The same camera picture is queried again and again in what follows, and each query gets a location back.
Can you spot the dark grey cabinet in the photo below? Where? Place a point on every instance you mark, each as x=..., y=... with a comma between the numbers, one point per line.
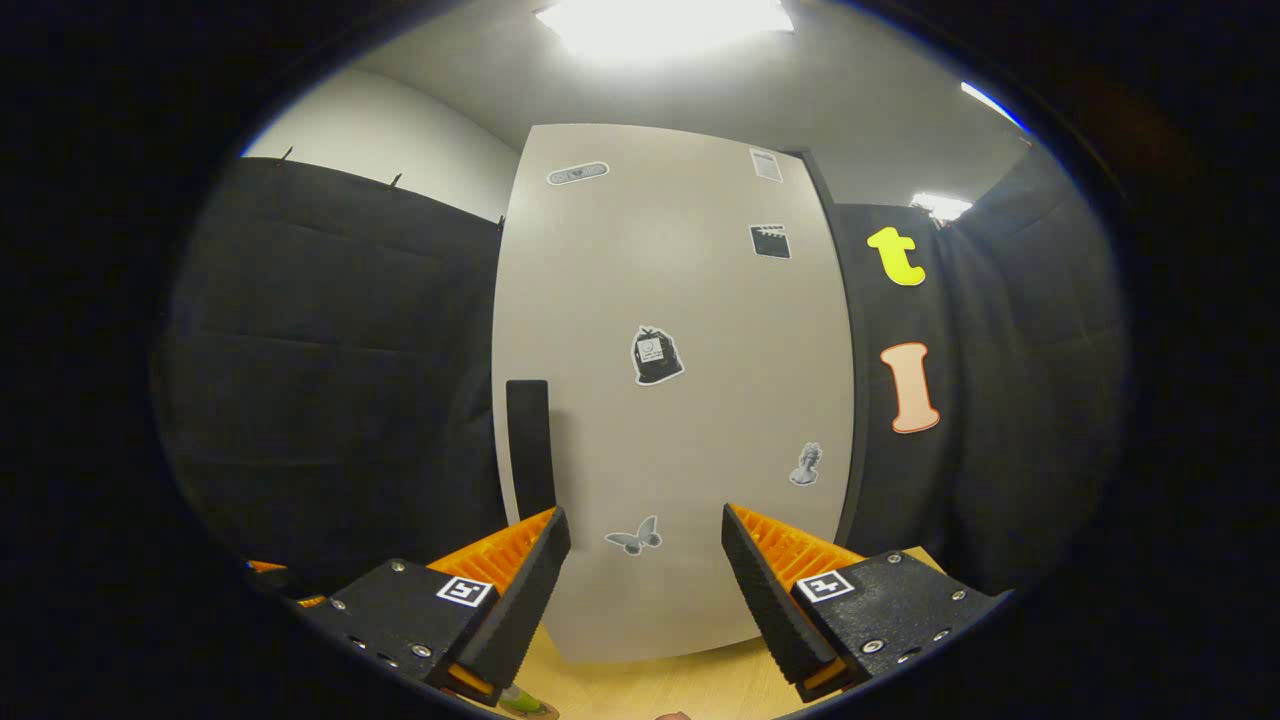
x=860, y=400

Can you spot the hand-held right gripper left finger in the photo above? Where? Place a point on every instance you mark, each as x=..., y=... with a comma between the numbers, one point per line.
x=525, y=610

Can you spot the green plastic bottle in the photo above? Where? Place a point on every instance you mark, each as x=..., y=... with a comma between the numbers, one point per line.
x=520, y=698

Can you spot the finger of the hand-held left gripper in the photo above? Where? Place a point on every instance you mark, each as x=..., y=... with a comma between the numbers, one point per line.
x=268, y=567
x=310, y=602

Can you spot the light grey cabinet door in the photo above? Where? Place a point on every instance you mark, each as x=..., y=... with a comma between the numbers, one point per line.
x=720, y=420

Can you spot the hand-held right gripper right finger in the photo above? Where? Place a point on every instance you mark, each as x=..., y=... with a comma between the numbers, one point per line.
x=765, y=610

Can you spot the black backdrop cloth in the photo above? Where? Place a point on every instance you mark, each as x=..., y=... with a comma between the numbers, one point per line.
x=330, y=400

